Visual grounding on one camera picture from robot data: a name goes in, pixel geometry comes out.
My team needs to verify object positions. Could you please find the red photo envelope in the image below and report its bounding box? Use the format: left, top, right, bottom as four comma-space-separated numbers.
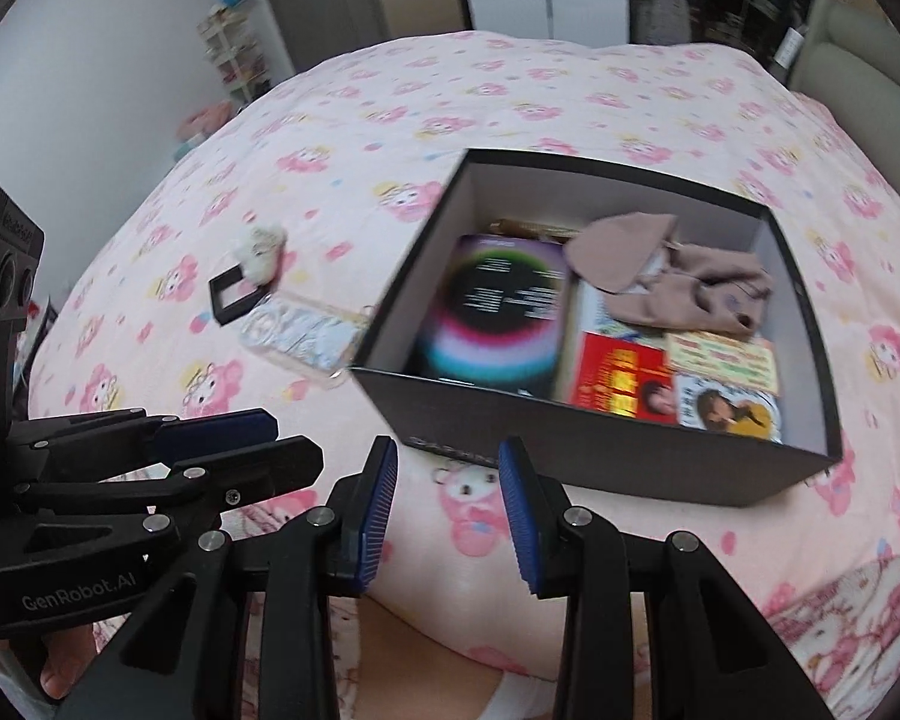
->
569, 333, 678, 424

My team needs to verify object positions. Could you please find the white round sticker card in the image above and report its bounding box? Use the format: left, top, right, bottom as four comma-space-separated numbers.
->
673, 372, 782, 444

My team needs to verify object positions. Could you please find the orange green printed card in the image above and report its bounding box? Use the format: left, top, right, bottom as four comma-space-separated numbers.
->
665, 332, 781, 395

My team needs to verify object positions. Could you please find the mauve fabric cloth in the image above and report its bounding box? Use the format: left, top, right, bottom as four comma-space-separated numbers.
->
564, 211, 774, 338

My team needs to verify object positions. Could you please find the person's left hand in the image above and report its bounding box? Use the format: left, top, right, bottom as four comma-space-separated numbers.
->
40, 624, 98, 700

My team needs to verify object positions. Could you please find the purple black printed booklet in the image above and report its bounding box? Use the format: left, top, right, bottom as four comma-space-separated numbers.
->
408, 234, 571, 398

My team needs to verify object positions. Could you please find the pink cartoon blanket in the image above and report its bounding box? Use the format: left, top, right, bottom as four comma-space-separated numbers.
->
29, 32, 900, 718

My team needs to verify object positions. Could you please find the black cardboard box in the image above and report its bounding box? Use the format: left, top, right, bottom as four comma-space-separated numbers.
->
351, 149, 844, 507

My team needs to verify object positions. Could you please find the white shelf rack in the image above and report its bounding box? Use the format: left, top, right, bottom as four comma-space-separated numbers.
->
198, 0, 272, 107

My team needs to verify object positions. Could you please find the grey padded headboard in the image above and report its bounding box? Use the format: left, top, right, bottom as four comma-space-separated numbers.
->
788, 0, 900, 195

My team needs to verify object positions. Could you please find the black square frame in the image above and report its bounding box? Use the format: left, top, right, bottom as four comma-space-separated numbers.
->
209, 265, 268, 327

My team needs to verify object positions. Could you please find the white fluffy plush keychain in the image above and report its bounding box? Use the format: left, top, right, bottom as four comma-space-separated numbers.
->
232, 224, 287, 286

